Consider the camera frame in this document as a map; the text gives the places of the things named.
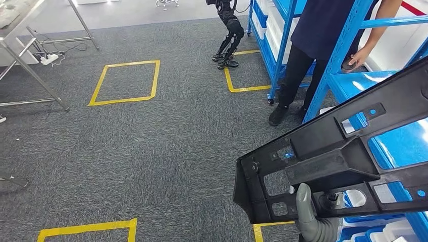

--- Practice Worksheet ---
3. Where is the person's hand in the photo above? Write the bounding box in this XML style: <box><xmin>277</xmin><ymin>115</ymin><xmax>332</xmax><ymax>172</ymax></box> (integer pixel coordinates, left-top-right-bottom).
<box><xmin>346</xmin><ymin>46</ymin><xmax>371</xmax><ymax>73</ymax></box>

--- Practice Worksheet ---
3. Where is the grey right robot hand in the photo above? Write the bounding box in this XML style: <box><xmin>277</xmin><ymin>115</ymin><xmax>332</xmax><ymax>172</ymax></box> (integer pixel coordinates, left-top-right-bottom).
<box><xmin>295</xmin><ymin>183</ymin><xmax>349</xmax><ymax>232</ymax></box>

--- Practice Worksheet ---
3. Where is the black round handheld device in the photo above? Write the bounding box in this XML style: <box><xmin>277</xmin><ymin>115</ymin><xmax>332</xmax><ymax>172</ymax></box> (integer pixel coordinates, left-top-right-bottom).
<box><xmin>341</xmin><ymin>57</ymin><xmax>358</xmax><ymax>72</ymax></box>

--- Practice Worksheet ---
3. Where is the black plastic licence plate bracket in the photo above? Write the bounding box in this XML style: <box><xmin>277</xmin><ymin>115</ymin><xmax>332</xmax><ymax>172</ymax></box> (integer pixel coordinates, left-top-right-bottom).
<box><xmin>233</xmin><ymin>56</ymin><xmax>428</xmax><ymax>225</ymax></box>

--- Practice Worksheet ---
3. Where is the blue metal shelf rack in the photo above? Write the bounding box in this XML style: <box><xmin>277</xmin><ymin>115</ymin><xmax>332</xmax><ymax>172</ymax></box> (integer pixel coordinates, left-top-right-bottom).
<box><xmin>302</xmin><ymin>0</ymin><xmax>428</xmax><ymax>242</ymax></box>
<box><xmin>246</xmin><ymin>0</ymin><xmax>316</xmax><ymax>105</ymax></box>

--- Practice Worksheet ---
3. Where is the person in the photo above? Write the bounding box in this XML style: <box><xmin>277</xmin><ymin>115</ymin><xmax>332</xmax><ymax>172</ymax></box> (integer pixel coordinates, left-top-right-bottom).
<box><xmin>268</xmin><ymin>0</ymin><xmax>404</xmax><ymax>127</ymax></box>

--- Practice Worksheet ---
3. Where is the blue plastic bin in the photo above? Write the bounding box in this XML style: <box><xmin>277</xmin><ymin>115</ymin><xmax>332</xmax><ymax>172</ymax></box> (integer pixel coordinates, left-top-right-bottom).
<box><xmin>338</xmin><ymin>215</ymin><xmax>407</xmax><ymax>242</ymax></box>

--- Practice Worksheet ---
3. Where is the red barrier belt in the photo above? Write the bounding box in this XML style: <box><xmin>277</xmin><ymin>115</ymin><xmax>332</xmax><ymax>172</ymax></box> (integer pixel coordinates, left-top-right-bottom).
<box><xmin>400</xmin><ymin>1</ymin><xmax>428</xmax><ymax>17</ymax></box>

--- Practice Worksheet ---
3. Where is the black humanoid robot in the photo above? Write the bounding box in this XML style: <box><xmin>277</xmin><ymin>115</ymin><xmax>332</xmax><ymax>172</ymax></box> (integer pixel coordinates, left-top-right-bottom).
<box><xmin>205</xmin><ymin>0</ymin><xmax>245</xmax><ymax>71</ymax></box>

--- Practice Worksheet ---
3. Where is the white power strip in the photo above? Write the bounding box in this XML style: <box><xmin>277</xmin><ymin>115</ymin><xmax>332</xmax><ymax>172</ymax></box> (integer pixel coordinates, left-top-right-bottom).
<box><xmin>40</xmin><ymin>53</ymin><xmax>60</xmax><ymax>66</ymax></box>

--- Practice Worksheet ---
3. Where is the stainless steel table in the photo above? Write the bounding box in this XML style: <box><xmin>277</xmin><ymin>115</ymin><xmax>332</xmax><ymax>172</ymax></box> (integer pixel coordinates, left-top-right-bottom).
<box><xmin>0</xmin><ymin>0</ymin><xmax>100</xmax><ymax>112</ymax></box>

